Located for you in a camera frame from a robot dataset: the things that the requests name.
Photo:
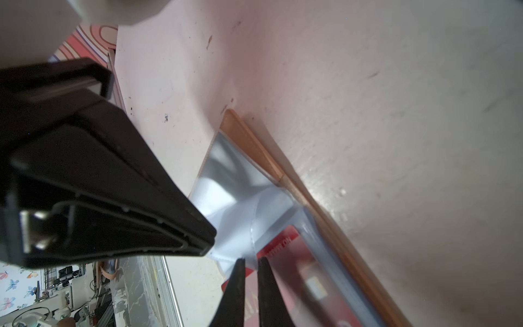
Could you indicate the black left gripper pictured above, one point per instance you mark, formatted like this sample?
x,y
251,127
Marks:
x,y
78,182

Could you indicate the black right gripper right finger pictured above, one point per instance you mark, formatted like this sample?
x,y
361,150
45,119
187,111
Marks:
x,y
272,309

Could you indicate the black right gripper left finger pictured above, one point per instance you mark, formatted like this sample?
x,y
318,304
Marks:
x,y
231,309

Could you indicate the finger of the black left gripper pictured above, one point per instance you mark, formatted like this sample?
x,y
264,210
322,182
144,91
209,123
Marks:
x,y
179,220

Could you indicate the red card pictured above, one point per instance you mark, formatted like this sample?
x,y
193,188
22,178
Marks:
x,y
309,293

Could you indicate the tan card holder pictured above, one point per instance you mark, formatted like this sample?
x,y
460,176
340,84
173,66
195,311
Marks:
x,y
250,199

